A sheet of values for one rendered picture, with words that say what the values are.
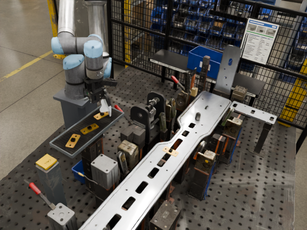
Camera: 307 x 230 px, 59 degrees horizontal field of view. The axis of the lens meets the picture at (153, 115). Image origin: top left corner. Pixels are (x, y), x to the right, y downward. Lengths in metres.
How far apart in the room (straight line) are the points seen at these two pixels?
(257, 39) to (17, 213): 1.83
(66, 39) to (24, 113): 2.29
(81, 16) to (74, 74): 2.54
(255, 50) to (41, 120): 2.36
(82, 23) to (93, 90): 2.88
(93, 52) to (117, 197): 0.63
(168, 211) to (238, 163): 0.85
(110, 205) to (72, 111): 0.67
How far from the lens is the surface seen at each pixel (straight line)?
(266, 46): 2.09
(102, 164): 1.23
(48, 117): 3.35
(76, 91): 1.62
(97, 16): 1.54
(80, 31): 4.16
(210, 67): 2.05
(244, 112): 1.84
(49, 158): 1.23
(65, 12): 1.40
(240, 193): 1.76
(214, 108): 1.80
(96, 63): 1.19
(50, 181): 1.25
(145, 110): 1.39
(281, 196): 1.85
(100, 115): 1.40
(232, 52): 1.86
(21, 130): 3.27
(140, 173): 1.34
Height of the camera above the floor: 2.03
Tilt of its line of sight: 38 degrees down
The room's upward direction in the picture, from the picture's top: 4 degrees clockwise
